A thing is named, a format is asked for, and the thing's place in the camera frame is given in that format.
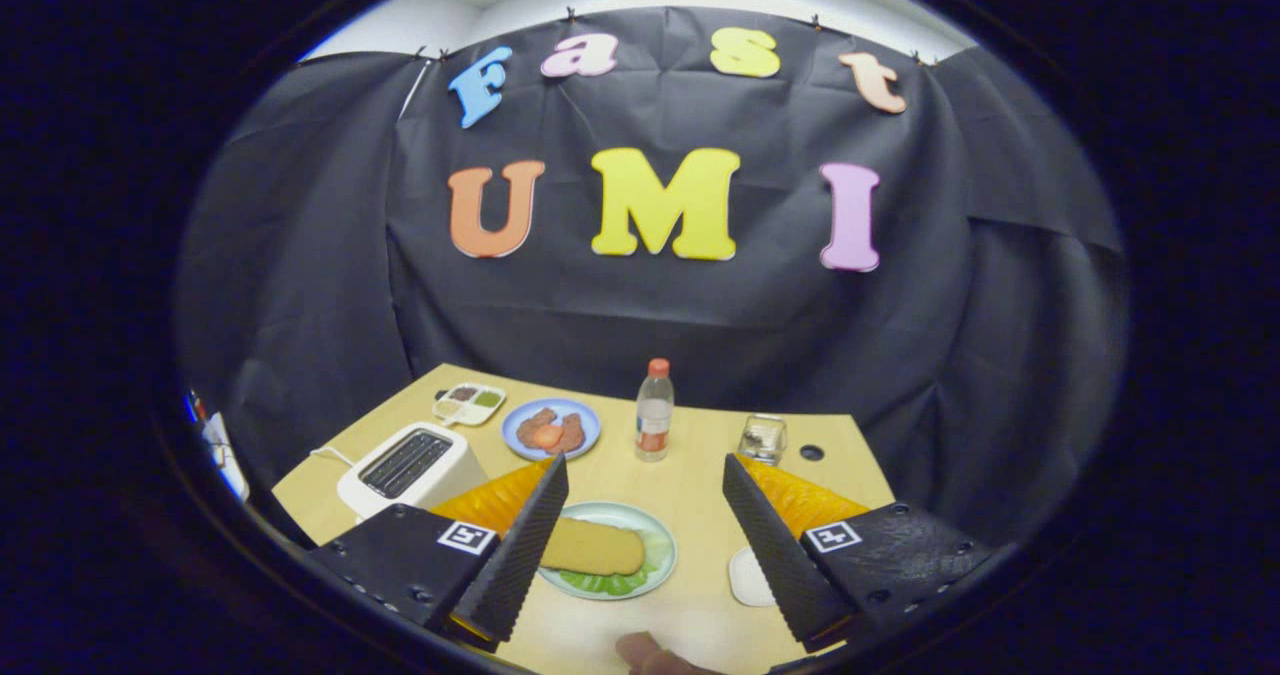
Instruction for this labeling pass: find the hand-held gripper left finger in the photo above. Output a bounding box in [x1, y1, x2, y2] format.
[308, 455, 569, 654]

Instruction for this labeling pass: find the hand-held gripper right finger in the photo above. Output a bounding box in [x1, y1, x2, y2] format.
[722, 453, 999, 654]

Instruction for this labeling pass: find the brown toasted bread slice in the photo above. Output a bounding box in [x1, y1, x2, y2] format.
[540, 517, 646, 576]

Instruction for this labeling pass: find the green lettuce leaf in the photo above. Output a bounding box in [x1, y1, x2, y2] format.
[558, 530, 673, 596]

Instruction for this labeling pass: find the small white square dish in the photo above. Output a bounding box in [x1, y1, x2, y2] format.
[729, 545, 779, 608]

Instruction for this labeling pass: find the pale green plate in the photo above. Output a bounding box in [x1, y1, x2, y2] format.
[538, 501, 678, 601]

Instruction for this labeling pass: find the white toaster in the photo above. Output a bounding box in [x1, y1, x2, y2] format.
[336, 422, 489, 524]

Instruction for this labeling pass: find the blue plate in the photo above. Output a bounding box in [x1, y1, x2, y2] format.
[501, 398, 602, 462]

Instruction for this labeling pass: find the white divided seasoning tray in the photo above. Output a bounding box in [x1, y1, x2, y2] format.
[432, 383, 507, 428]

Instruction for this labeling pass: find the clear bottle with red cap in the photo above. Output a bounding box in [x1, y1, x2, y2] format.
[635, 358, 675, 463]

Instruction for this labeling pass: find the white paper sheet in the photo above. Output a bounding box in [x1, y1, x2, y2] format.
[200, 415, 251, 501]

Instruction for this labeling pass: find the wire mesh utensil basket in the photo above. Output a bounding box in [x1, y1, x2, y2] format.
[738, 414, 788, 467]

